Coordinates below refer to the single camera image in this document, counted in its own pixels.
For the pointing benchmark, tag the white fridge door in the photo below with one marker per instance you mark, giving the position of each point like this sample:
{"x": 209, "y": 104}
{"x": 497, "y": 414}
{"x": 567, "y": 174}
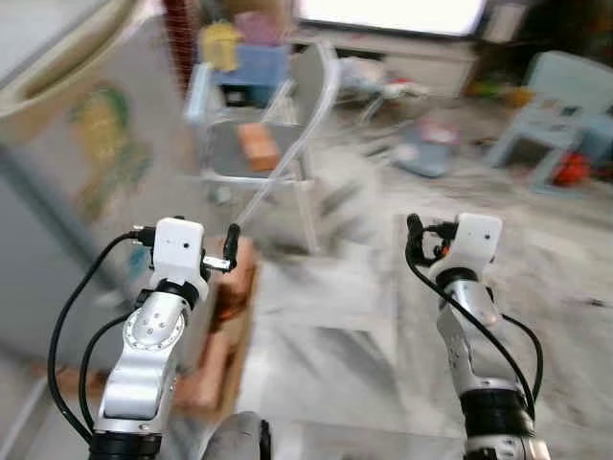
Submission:
{"x": 172, "y": 125}

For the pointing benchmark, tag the light blue children's chair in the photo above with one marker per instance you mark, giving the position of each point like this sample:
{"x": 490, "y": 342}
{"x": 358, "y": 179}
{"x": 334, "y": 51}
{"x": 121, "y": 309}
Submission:
{"x": 565, "y": 91}

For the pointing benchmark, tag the colourful baby bouncer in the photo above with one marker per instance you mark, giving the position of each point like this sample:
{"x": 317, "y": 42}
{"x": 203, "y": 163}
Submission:
{"x": 378, "y": 81}

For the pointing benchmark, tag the green yellow cartoon sticker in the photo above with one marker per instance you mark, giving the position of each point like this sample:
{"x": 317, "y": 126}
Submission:
{"x": 105, "y": 134}

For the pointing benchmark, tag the white box speaker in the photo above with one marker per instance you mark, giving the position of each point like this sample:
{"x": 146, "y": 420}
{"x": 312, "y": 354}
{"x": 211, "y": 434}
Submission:
{"x": 500, "y": 21}

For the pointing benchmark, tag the white baby high chair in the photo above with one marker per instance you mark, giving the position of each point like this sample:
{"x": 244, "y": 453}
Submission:
{"x": 225, "y": 153}

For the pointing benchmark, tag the blue floor cushion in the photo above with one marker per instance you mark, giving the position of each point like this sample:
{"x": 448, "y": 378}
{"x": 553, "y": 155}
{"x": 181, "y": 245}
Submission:
{"x": 423, "y": 158}

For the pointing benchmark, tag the orange box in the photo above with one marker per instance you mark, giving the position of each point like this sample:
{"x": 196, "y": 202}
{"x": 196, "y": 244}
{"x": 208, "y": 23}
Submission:
{"x": 259, "y": 147}

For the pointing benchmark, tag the flat screen television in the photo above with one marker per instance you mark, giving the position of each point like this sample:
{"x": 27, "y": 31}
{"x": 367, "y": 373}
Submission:
{"x": 393, "y": 14}

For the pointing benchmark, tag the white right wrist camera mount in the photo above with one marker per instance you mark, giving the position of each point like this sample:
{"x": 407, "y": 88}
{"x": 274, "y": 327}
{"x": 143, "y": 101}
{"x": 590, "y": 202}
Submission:
{"x": 476, "y": 240}

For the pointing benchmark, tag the pink toy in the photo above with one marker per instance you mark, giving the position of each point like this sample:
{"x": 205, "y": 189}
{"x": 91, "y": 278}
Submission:
{"x": 257, "y": 29}

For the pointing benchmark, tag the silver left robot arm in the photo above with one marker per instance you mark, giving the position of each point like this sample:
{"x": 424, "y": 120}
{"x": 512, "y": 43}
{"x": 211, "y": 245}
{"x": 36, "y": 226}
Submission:
{"x": 153, "y": 331}

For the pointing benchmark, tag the grey left robot leg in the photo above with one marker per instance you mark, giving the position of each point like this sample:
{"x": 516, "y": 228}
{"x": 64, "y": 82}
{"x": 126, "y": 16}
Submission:
{"x": 235, "y": 436}

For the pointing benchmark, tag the white television console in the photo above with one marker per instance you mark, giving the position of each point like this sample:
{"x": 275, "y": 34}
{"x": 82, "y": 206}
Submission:
{"x": 421, "y": 62}

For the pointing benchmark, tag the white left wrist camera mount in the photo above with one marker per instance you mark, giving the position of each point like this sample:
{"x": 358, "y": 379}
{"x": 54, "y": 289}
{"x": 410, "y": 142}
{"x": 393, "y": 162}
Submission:
{"x": 179, "y": 249}

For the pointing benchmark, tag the blue toy bin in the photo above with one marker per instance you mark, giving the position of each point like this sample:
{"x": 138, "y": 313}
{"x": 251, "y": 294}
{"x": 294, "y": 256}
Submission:
{"x": 259, "y": 72}

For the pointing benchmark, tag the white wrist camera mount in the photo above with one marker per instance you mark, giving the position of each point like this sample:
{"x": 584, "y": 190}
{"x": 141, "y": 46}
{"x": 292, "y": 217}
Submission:
{"x": 179, "y": 249}
{"x": 476, "y": 240}

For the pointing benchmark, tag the orange ball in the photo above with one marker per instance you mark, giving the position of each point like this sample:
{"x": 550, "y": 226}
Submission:
{"x": 572, "y": 171}

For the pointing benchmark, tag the red brick stack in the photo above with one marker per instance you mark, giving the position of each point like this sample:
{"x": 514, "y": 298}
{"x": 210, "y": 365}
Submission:
{"x": 228, "y": 364}

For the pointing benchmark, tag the yellow toy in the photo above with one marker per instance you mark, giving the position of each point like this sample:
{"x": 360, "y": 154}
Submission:
{"x": 220, "y": 46}

